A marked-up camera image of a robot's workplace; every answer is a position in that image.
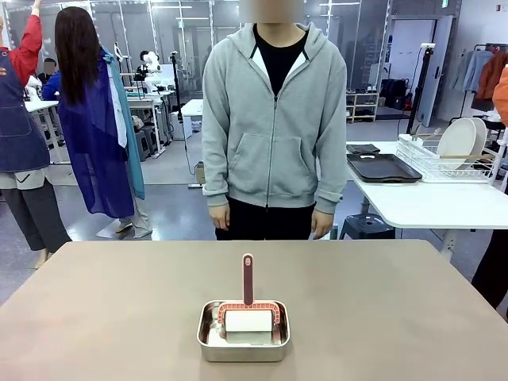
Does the rectangular metal tray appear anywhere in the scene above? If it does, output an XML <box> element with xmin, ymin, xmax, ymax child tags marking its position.
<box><xmin>197</xmin><ymin>299</ymin><xmax>291</xmax><ymax>363</ymax></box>

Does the person's right hand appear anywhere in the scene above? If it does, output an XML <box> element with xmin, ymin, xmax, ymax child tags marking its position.
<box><xmin>210</xmin><ymin>206</ymin><xmax>232</xmax><ymax>231</ymax></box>

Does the blue grey metal stool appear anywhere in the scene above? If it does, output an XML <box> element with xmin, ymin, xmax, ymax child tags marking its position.
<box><xmin>339</xmin><ymin>213</ymin><xmax>397</xmax><ymax>240</ymax></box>

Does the red handled lint roller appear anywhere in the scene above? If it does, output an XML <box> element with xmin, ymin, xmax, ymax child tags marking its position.
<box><xmin>217</xmin><ymin>252</ymin><xmax>281</xmax><ymax>335</ymax></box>

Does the white shoe rack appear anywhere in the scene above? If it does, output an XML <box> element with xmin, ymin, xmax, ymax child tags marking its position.
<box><xmin>345</xmin><ymin>91</ymin><xmax>379</xmax><ymax>123</ymax></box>

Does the figure in orange top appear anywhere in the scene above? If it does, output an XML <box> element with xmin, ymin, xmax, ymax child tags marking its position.
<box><xmin>471</xmin><ymin>64</ymin><xmax>508</xmax><ymax>311</ymax></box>

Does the black tripod stand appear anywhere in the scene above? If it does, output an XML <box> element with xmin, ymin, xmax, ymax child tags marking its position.
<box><xmin>405</xmin><ymin>42</ymin><xmax>437</xmax><ymax>137</ymax></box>

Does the clothes rack with garments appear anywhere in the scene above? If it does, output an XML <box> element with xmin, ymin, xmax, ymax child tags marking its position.
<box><xmin>448</xmin><ymin>42</ymin><xmax>508</xmax><ymax>130</ymax></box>

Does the white side table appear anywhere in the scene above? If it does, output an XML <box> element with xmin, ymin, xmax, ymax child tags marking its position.
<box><xmin>344</xmin><ymin>140</ymin><xmax>508</xmax><ymax>255</ymax></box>

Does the white round plate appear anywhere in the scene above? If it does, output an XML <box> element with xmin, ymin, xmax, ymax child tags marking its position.
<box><xmin>471</xmin><ymin>117</ymin><xmax>489</xmax><ymax>156</ymax></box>
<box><xmin>436</xmin><ymin>117</ymin><xmax>478</xmax><ymax>171</ymax></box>

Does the white standing desk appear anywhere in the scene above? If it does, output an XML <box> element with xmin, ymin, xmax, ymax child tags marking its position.
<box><xmin>180</xmin><ymin>98</ymin><xmax>205</xmax><ymax>188</ymax></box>

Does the white wire dish rack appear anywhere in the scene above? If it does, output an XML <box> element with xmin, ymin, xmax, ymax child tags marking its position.
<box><xmin>396</xmin><ymin>132</ymin><xmax>503</xmax><ymax>184</ymax></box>

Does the person's right forearm grey sleeve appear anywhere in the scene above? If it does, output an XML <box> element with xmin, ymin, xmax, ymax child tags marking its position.
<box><xmin>202</xmin><ymin>126</ymin><xmax>232</xmax><ymax>210</ymax></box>

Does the white background desk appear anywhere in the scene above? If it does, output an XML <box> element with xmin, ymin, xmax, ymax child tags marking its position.
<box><xmin>23</xmin><ymin>98</ymin><xmax>64</xmax><ymax>164</ymax></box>

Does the long-haired mannequin in blue robe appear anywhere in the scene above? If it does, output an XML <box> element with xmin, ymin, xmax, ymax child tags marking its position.
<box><xmin>53</xmin><ymin>6</ymin><xmax>154</xmax><ymax>240</ymax></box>

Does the person in grey hoodie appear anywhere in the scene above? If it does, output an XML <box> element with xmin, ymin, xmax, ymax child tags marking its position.
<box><xmin>202</xmin><ymin>0</ymin><xmax>348</xmax><ymax>242</ymax></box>

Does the person's left hand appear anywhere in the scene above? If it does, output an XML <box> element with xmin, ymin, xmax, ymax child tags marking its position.
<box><xmin>311</xmin><ymin>211</ymin><xmax>334</xmax><ymax>241</ymax></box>

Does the person in blue top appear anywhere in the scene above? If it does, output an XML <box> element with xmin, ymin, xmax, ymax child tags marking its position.
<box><xmin>40</xmin><ymin>57</ymin><xmax>62</xmax><ymax>102</ymax></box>

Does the black folded cloth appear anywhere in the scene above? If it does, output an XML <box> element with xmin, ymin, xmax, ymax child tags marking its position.
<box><xmin>346</xmin><ymin>143</ymin><xmax>382</xmax><ymax>156</ymax></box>

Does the black bag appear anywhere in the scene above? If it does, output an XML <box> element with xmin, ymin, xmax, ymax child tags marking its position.
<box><xmin>379</xmin><ymin>78</ymin><xmax>410</xmax><ymax>111</ymax></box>

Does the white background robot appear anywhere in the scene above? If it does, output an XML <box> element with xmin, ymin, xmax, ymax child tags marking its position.
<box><xmin>136</xmin><ymin>49</ymin><xmax>164</xmax><ymax>91</ymax></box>

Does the mannequin in denim apron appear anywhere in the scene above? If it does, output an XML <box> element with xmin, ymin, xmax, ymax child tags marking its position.
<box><xmin>0</xmin><ymin>0</ymin><xmax>73</xmax><ymax>269</ymax></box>

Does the person's left forearm grey sleeve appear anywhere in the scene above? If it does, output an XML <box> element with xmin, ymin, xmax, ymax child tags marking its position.
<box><xmin>314</xmin><ymin>126</ymin><xmax>348</xmax><ymax>216</ymax></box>

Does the grey plastic stool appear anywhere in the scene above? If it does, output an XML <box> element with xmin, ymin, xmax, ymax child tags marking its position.
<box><xmin>133</xmin><ymin>125</ymin><xmax>160</xmax><ymax>160</ymax></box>

